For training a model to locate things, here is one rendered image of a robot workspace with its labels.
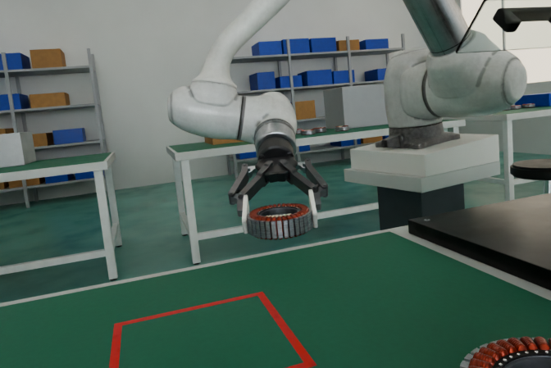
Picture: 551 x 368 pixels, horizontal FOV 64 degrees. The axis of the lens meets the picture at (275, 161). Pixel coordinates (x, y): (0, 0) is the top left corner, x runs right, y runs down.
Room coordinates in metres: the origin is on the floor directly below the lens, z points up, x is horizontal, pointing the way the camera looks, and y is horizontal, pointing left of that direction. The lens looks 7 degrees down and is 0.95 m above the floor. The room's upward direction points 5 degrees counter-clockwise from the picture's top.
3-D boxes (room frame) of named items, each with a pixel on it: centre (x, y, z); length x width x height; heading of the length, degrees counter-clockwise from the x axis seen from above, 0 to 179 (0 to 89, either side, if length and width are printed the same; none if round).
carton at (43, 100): (6.02, 2.95, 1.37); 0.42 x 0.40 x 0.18; 107
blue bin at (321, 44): (7.16, -0.86, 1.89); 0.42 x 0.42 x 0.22; 17
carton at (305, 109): (7.05, -0.47, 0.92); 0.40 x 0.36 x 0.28; 17
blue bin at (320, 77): (7.13, -0.75, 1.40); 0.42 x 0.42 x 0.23; 17
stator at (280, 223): (0.73, 0.00, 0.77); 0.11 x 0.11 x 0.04
